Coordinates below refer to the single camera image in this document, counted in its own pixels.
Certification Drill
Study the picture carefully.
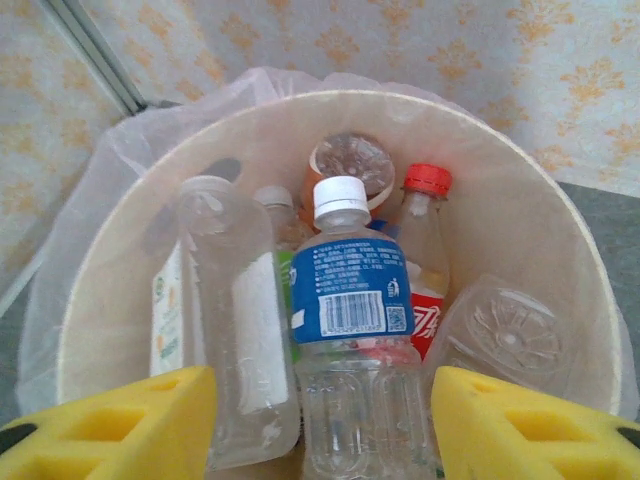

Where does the aluminium frame post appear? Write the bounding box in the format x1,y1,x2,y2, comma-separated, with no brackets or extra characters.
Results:
42,0,151,114

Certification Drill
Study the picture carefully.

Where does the blue label water bottle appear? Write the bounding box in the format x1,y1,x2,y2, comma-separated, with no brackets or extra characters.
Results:
290,175,444,480

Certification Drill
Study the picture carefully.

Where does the cream plastic bin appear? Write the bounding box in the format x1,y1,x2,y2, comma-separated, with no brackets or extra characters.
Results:
55,89,624,480

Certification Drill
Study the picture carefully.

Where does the aluminium table side rail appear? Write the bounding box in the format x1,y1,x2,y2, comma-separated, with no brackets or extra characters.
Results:
0,249,51,316

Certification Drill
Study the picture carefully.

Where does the red label cola bottle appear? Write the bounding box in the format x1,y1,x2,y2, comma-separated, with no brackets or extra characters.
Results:
397,163,454,364

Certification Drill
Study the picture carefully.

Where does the clear unlabelled plastic bottle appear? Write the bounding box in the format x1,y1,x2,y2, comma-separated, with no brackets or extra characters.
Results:
424,273,577,401

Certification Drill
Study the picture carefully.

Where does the green label plastic bottle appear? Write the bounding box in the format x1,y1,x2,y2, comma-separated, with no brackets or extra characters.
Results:
252,184,316,366

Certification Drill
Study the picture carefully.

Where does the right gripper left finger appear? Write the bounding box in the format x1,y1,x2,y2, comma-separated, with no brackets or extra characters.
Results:
0,365,219,480

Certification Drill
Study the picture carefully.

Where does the pink plastic bin liner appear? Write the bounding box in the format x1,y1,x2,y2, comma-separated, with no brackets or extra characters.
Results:
14,67,639,421

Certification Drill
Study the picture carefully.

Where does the red crushed can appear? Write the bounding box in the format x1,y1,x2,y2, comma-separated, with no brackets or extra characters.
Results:
302,131,397,236

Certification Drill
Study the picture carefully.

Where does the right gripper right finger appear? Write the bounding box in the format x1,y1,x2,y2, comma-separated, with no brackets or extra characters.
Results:
432,365,640,480

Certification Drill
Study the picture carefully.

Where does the square white label bottle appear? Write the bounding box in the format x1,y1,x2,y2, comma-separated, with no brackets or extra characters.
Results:
149,174,302,471

